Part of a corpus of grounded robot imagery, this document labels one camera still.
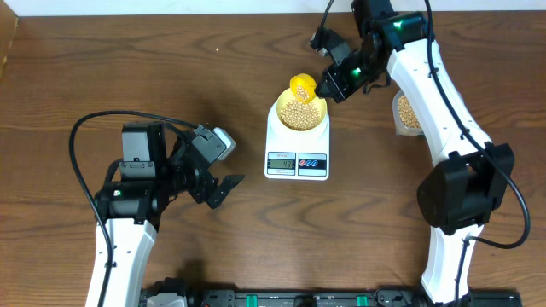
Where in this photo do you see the white digital kitchen scale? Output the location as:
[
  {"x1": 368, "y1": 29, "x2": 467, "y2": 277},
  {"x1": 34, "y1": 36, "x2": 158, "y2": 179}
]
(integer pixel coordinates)
[{"x1": 264, "y1": 100, "x2": 330, "y2": 181}]

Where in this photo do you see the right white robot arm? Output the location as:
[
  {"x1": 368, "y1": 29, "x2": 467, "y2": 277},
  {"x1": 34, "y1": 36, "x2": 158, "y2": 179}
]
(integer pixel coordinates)
[{"x1": 311, "y1": 1, "x2": 515, "y2": 306}]

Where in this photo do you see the yellow bowl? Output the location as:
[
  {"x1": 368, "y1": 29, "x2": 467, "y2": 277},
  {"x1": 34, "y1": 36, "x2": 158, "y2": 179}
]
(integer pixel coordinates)
[{"x1": 275, "y1": 89, "x2": 328, "y2": 131}]

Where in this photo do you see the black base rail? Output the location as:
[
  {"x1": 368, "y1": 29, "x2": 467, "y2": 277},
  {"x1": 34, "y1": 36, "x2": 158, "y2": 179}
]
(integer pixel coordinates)
[{"x1": 140, "y1": 277, "x2": 522, "y2": 307}]

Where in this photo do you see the clear container of soybeans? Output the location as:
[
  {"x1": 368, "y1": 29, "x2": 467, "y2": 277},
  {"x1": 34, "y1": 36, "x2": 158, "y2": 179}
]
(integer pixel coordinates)
[{"x1": 392, "y1": 90, "x2": 424, "y2": 136}]

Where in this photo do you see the yellow measuring scoop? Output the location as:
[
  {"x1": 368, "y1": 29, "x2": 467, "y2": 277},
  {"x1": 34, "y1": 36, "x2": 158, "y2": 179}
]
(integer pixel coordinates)
[{"x1": 289, "y1": 73, "x2": 317, "y2": 104}]

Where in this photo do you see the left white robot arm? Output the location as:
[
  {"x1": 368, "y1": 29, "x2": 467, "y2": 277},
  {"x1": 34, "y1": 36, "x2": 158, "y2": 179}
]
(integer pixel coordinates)
[{"x1": 86, "y1": 121, "x2": 244, "y2": 306}]

